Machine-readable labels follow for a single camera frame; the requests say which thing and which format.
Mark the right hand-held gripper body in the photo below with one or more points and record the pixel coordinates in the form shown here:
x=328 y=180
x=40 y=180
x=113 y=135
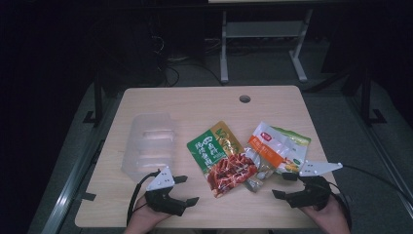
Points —
x=311 y=191

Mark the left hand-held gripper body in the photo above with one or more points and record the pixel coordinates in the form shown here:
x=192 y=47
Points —
x=162 y=198

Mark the white and green snack packet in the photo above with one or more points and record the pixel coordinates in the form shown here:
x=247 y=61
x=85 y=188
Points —
x=300 y=143

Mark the white and orange snack packet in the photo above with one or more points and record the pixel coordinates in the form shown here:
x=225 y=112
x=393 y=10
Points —
x=266 y=149

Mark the green and red snack packet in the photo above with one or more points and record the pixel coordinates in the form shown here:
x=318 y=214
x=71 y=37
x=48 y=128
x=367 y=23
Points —
x=220 y=156

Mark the clear plastic container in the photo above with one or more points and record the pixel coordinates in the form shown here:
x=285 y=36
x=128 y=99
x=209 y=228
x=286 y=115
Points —
x=149 y=143

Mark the person's left hand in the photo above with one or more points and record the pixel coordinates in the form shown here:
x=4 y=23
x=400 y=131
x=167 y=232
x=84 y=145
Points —
x=141 y=219

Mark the person's right hand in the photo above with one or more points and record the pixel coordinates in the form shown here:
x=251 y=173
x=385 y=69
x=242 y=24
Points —
x=331 y=217

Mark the black tape strip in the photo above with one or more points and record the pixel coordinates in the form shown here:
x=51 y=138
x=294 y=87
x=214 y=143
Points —
x=88 y=196

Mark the black metal stand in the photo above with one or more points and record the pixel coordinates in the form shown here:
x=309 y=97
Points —
x=98 y=97
x=366 y=97

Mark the white metal stand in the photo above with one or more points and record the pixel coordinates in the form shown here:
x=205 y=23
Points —
x=259 y=29

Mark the aluminium rail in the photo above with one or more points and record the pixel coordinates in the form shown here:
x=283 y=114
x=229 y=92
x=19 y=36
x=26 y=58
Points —
x=69 y=191
x=386 y=162

